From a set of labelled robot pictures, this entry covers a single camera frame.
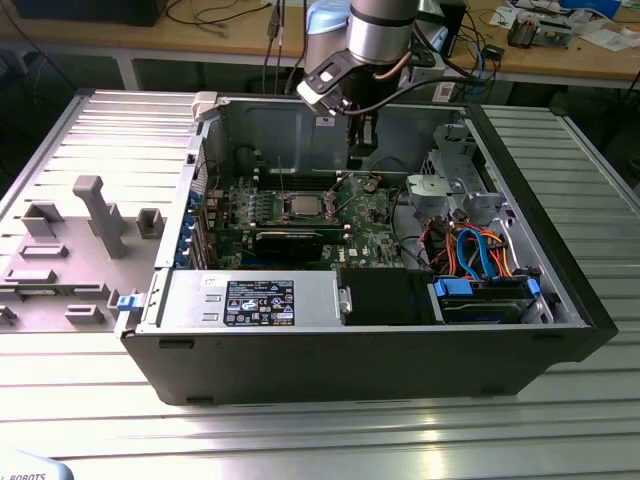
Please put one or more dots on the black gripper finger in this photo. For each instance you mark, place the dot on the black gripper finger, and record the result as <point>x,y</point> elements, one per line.
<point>356,150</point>

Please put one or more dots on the metal locking lever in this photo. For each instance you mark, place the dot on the metal locking lever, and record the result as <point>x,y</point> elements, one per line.
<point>347,202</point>
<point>280,175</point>

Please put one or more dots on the silver CPU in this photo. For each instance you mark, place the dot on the silver CPU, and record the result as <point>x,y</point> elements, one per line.
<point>309,205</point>

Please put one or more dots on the CPU socket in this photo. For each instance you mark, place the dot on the CPU socket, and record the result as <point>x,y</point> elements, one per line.
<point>287,206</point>

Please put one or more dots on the black RAM slot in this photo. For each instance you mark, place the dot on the black RAM slot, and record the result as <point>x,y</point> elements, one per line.
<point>270,173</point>
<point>270,184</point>

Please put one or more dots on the white tag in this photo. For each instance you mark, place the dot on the white tag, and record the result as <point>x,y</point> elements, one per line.
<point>445,91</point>

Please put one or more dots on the green motherboard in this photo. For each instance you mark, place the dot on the green motherboard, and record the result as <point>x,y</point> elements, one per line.
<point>370,235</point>

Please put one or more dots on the silver metal drive cage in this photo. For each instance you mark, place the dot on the silver metal drive cage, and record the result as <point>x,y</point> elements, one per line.
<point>450,150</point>

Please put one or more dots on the black tower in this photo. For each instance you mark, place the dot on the black tower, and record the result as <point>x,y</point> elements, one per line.
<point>457,30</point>

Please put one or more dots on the silver power supply with label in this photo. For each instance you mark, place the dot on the silver power supply with label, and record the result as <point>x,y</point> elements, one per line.
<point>310,300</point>

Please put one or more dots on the copper coil heatsink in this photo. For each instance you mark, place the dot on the copper coil heatsink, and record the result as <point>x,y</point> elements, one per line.
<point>522,32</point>

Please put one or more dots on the wooden workbench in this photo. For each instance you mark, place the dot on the wooden workbench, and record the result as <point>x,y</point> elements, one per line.
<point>200,37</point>

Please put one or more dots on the silver metal box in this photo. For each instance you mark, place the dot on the silver metal box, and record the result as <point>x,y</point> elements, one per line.
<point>555,32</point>

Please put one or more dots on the hard disk in blue carrier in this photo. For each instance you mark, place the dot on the hard disk in blue carrier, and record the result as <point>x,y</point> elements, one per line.
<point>480,310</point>

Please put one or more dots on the black open PC case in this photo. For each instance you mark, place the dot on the black open PC case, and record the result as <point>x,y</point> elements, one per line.
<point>350,365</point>

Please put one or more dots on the white paper sheet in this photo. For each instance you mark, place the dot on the white paper sheet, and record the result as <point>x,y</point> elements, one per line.
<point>607,39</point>

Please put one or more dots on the blue plastic clip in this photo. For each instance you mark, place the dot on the blue plastic clip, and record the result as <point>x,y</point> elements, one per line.
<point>127,303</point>

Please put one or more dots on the black box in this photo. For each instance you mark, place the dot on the black box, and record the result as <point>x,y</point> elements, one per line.
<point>100,12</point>

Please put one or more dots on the gray parts rack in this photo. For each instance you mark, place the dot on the gray parts rack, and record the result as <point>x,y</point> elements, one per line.
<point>75,280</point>

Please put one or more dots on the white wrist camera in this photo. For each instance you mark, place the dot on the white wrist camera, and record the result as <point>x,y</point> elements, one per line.
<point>320,87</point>

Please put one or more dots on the silver fan bracket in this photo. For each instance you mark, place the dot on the silver fan bracket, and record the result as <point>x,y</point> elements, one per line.
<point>430,192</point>

